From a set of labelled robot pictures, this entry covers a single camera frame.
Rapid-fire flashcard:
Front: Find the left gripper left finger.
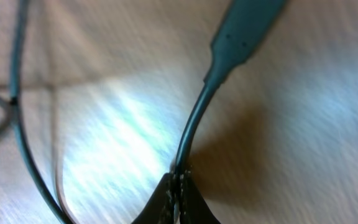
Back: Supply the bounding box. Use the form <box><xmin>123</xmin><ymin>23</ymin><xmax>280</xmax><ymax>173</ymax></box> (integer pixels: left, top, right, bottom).
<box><xmin>132</xmin><ymin>173</ymin><xmax>175</xmax><ymax>224</ymax></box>

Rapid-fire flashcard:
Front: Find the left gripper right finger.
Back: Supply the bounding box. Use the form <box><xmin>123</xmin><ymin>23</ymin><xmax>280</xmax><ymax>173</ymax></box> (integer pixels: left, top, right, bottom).
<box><xmin>179</xmin><ymin>172</ymin><xmax>220</xmax><ymax>224</ymax></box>

